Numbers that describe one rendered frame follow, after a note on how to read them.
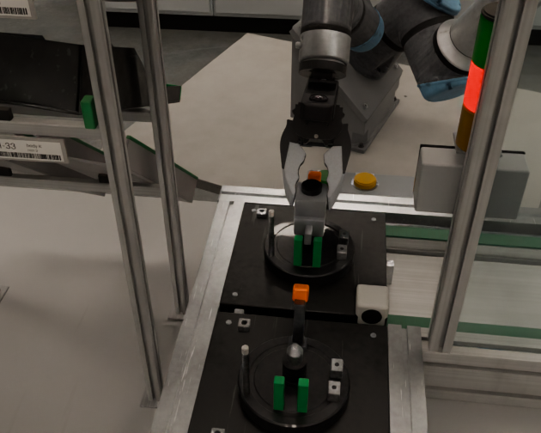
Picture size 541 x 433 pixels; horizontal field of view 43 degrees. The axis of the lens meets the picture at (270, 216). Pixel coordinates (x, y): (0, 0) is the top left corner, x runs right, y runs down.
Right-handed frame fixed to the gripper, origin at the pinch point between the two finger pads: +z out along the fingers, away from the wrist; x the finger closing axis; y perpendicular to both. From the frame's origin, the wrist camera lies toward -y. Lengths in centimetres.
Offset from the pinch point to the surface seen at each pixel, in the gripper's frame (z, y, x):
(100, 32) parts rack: -11.5, -37.9, 19.4
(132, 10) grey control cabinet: -121, 295, 125
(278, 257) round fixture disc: 8.9, 4.0, 4.2
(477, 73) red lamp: -12.7, -27.4, -16.7
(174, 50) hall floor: -95, 282, 94
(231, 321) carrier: 18.2, -4.1, 9.4
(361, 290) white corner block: 12.4, -0.6, -8.4
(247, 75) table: -35, 77, 22
